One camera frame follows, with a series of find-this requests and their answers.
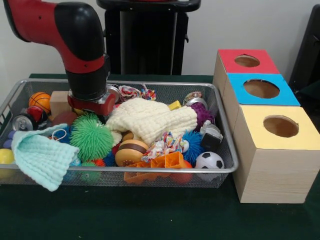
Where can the orange plastic toy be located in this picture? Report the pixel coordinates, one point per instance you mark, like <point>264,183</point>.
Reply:
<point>160,165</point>

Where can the colourful dotted packet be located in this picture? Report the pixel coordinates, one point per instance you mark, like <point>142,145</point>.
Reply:
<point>165,145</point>

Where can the silver can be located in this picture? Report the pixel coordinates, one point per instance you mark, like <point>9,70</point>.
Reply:
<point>22,122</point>

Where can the toy burger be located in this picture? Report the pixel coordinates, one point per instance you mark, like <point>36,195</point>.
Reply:
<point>131,153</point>

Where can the clear shallow bin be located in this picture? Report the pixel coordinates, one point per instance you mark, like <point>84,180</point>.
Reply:
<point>165,90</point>

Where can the small orange basketball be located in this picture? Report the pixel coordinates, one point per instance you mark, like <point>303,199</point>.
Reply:
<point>40,101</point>

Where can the dark green table cloth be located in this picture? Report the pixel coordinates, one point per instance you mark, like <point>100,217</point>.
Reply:
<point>150,215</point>

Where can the black stand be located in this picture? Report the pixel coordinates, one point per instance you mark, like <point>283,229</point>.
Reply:
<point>310,60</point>

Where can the pale wooden block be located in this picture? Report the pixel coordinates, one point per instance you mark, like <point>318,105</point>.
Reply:
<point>59,102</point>

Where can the cream yellow cloth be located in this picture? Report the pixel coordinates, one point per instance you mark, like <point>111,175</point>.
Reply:
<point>150,120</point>

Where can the mint green cloth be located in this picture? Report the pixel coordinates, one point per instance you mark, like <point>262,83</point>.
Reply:
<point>42,160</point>

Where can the small green spiky ball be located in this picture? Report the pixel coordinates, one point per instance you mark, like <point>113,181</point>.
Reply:
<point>91,140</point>

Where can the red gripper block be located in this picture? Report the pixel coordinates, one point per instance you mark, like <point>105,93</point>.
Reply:
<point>95,106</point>

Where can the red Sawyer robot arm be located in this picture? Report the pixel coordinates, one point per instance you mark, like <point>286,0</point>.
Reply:
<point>75,40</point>

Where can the black and white soccer ball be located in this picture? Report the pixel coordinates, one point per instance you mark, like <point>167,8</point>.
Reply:
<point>210,161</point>

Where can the brown rubber ball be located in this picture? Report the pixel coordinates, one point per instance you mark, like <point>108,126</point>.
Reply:
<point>62,118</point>

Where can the wooden box with three holes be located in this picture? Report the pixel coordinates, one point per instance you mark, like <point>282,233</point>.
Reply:
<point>270,175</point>

